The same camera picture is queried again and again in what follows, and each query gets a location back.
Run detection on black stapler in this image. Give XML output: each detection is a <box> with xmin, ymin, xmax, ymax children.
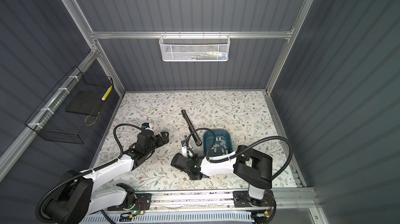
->
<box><xmin>181</xmin><ymin>109</ymin><xmax>202</xmax><ymax>146</ymax></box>

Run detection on teal plastic tray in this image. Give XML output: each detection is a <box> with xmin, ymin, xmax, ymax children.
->
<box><xmin>203</xmin><ymin>129</ymin><xmax>233</xmax><ymax>157</ymax></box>

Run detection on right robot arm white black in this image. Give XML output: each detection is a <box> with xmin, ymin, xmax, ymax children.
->
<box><xmin>171</xmin><ymin>145</ymin><xmax>273</xmax><ymax>207</ymax></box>

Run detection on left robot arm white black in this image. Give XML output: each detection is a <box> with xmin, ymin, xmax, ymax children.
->
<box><xmin>35</xmin><ymin>129</ymin><xmax>169</xmax><ymax>224</ymax></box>

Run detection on staple strips in tray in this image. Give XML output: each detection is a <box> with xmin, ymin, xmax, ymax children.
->
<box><xmin>208</xmin><ymin>136</ymin><xmax>232</xmax><ymax>157</ymax></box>

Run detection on yellow marker pen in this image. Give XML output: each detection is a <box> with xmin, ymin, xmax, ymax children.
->
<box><xmin>101</xmin><ymin>85</ymin><xmax>113</xmax><ymax>101</ymax></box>

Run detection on black foam pad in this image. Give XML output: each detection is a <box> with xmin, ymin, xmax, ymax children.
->
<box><xmin>66</xmin><ymin>91</ymin><xmax>105</xmax><ymax>117</ymax></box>

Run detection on floral patterned table mat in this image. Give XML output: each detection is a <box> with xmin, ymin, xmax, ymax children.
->
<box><xmin>93</xmin><ymin>91</ymin><xmax>277</xmax><ymax>191</ymax></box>

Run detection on pens in white basket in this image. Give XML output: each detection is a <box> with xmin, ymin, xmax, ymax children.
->
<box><xmin>187</xmin><ymin>51</ymin><xmax>228</xmax><ymax>61</ymax></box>

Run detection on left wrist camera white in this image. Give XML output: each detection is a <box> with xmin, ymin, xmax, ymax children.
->
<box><xmin>141</xmin><ymin>122</ymin><xmax>152</xmax><ymax>130</ymax></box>

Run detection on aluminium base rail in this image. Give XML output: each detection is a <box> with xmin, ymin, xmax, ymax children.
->
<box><xmin>136</xmin><ymin>188</ymin><xmax>320</xmax><ymax>214</ymax></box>

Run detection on black wire basket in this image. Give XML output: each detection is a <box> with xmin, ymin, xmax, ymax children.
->
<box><xmin>25</xmin><ymin>66</ymin><xmax>114</xmax><ymax>144</ymax></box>

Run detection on white wire mesh basket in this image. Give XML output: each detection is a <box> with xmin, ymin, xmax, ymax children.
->
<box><xmin>159</xmin><ymin>33</ymin><xmax>231</xmax><ymax>62</ymax></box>

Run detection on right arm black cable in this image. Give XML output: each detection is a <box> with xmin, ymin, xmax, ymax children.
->
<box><xmin>185</xmin><ymin>127</ymin><xmax>293</xmax><ymax>181</ymax></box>

